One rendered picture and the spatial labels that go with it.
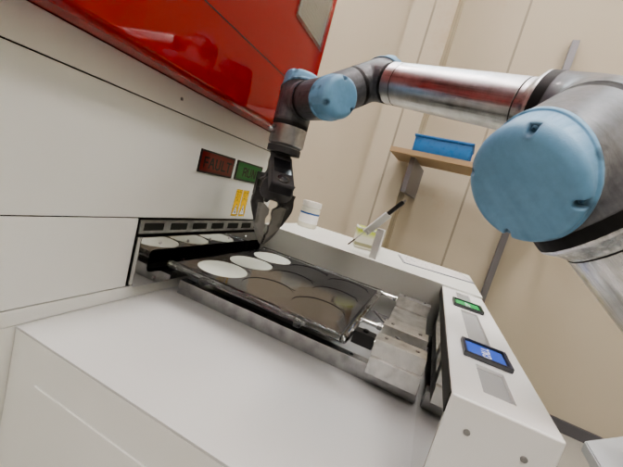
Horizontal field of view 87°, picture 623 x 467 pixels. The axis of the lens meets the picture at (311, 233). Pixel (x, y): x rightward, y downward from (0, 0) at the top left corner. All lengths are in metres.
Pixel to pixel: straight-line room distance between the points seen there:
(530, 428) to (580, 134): 0.25
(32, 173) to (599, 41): 2.96
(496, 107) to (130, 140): 0.54
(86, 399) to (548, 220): 0.54
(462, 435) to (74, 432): 0.45
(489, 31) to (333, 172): 1.49
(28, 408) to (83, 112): 0.41
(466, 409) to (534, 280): 2.37
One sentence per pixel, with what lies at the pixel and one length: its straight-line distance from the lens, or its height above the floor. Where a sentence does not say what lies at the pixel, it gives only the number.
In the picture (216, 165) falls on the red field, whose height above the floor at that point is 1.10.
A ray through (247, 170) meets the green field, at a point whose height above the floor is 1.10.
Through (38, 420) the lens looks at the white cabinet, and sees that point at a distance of 0.61.
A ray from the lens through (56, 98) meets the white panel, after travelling 0.54.
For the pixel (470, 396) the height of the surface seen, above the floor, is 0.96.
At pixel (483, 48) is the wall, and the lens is 2.95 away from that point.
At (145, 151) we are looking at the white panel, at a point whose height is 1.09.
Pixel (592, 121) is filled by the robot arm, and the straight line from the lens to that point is 0.38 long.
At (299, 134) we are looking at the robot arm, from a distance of 0.70.
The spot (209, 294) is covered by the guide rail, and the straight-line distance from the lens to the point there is 0.70.
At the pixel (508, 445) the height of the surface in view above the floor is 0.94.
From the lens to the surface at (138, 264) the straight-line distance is 0.67.
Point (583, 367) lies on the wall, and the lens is 2.89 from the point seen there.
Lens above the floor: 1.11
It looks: 8 degrees down
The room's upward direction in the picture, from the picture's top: 16 degrees clockwise
